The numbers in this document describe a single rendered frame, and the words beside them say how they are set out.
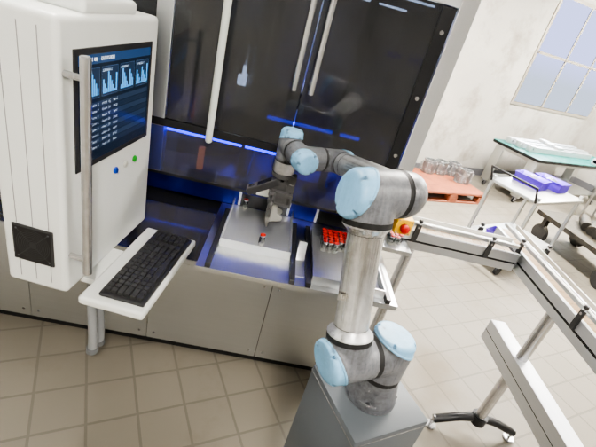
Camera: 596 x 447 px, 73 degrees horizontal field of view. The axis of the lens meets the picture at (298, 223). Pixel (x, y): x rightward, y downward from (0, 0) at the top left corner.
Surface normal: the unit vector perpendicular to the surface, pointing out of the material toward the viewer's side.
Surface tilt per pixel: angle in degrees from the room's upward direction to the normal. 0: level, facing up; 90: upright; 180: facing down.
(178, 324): 90
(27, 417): 0
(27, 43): 90
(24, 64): 90
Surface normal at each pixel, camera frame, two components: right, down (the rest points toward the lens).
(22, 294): -0.01, 0.47
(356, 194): -0.89, -0.14
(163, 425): 0.24, -0.85
